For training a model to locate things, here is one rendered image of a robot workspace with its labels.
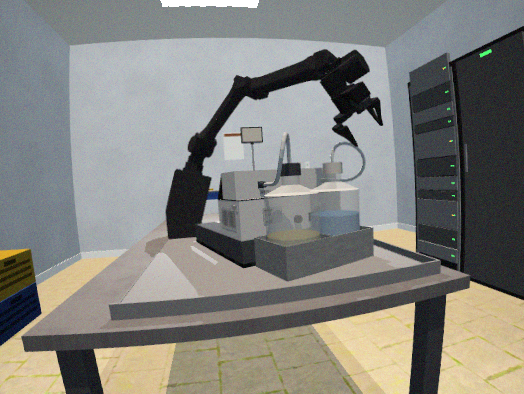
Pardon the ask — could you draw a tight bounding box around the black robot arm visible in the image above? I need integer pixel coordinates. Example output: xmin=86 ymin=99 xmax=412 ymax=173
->
xmin=183 ymin=49 xmax=371 ymax=174

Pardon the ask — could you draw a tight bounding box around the clear plastic bottle with black cap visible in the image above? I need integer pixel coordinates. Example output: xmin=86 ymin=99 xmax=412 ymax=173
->
xmin=264 ymin=163 xmax=321 ymax=246

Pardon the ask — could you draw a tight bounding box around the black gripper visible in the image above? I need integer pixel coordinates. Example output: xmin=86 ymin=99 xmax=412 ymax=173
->
xmin=332 ymin=97 xmax=383 ymax=146

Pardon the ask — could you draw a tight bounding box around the clear bottle with grey cap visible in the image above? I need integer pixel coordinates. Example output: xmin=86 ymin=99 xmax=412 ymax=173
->
xmin=313 ymin=162 xmax=360 ymax=236

